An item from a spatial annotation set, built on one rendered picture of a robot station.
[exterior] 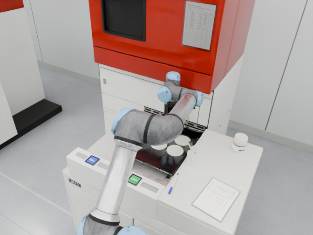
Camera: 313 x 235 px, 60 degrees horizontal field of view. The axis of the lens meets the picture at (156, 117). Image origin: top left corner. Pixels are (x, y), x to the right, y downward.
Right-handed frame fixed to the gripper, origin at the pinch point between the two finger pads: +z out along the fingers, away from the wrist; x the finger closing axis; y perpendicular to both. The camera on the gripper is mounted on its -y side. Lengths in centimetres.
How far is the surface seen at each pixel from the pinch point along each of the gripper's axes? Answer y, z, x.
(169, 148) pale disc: -6.3, 9.4, -0.3
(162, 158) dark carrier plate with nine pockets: -14.3, 9.4, 4.1
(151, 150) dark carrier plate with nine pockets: -8.1, 9.4, 10.7
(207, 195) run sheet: -46.0, 2.4, -14.7
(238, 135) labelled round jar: -13.2, -6.7, -36.3
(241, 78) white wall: 139, 34, -89
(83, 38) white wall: 252, 34, 106
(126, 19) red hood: 30, -55, 26
